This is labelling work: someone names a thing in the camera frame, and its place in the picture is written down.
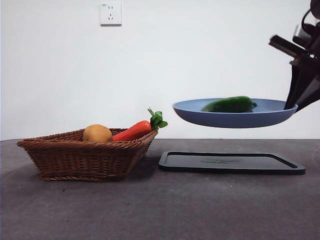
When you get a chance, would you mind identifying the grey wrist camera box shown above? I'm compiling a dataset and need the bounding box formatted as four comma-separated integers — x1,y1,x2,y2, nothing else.
292,24,312,47

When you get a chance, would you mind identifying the green pepper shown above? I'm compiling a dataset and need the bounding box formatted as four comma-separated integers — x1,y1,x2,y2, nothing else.
201,95,258,113

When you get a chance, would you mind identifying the brown wicker basket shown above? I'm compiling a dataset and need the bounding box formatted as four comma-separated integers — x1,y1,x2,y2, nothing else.
16,128,159,182

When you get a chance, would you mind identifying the black rectangular tray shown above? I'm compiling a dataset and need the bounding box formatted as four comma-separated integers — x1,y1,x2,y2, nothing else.
158,151,306,176

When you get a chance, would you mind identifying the yellow-brown potato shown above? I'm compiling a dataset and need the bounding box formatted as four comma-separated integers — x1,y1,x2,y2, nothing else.
82,124,114,144

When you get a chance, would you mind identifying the white wall socket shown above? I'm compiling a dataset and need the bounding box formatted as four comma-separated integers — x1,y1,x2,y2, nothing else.
100,2,123,27

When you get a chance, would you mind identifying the blue round plate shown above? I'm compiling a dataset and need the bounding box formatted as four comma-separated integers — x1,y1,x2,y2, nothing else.
171,97,300,129

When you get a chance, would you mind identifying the orange carrot with green leaves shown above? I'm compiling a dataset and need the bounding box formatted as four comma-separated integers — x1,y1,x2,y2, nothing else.
111,107,169,142

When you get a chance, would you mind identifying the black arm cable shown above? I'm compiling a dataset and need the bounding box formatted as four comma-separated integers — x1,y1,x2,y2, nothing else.
300,4,316,29

